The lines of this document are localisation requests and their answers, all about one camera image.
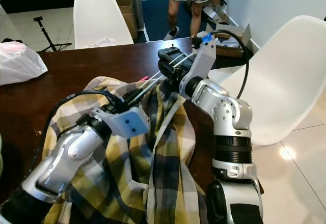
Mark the red pen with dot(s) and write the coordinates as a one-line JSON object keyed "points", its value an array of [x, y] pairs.
{"points": [[144, 78]]}

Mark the open cardboard box white flaps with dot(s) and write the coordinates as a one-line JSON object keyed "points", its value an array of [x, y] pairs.
{"points": [[243, 38]]}

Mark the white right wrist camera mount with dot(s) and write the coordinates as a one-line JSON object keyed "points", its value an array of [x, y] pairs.
{"points": [[204, 61]]}

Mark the black tripod stand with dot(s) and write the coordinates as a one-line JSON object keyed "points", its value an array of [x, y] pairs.
{"points": [[44, 30]]}

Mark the grey handheld controller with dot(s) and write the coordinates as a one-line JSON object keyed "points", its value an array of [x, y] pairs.
{"points": [[165, 56]]}

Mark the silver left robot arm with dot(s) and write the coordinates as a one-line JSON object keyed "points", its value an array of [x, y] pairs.
{"points": [[76, 152]]}

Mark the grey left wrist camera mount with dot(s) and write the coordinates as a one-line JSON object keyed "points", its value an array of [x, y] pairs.
{"points": [[132, 123]]}

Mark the yellow grey plaid shirt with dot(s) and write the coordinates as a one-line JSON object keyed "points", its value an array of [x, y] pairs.
{"points": [[158, 183]]}

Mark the white plastic bag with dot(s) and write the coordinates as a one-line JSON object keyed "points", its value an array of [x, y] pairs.
{"points": [[15, 63]]}

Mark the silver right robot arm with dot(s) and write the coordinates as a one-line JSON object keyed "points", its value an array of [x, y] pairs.
{"points": [[232, 117]]}

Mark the white plastic shell chair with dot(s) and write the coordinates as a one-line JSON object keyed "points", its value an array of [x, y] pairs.
{"points": [[285, 71], [99, 18]]}

